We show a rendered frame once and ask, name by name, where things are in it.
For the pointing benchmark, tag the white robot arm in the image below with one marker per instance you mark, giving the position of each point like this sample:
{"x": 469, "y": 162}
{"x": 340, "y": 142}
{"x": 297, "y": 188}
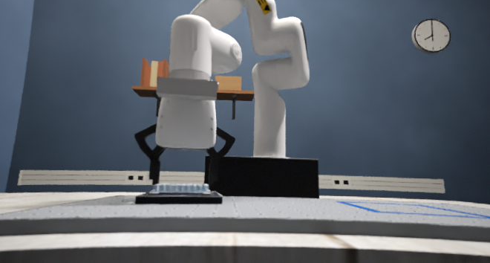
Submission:
{"x": 197, "y": 46}

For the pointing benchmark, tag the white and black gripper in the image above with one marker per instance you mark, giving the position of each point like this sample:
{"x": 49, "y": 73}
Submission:
{"x": 185, "y": 124}

